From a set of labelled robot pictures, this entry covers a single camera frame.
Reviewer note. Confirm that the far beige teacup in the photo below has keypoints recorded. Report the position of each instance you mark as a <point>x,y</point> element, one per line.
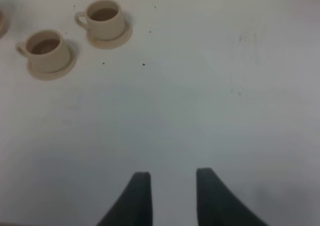
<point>103,18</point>

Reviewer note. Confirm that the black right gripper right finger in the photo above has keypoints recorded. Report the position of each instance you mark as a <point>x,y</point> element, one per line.
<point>217,205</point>

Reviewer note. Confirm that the near beige teacup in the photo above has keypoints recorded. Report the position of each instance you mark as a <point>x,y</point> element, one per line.
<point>46,49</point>

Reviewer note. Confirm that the far beige cup saucer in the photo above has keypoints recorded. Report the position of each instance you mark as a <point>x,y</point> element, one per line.
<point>108,44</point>

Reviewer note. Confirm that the beige cup saucer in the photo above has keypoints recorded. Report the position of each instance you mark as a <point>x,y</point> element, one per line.
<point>49,76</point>
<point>108,44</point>

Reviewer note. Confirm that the beige teacup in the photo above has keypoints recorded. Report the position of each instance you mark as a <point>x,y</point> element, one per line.
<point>46,49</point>
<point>103,18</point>

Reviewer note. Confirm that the large beige teapot saucer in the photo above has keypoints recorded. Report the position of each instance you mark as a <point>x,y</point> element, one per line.
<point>3,23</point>

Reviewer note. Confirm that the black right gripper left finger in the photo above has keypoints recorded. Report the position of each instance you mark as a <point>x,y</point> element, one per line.
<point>134,206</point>

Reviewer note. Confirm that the near beige cup saucer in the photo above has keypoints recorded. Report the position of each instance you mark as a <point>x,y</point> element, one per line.
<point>49,76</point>

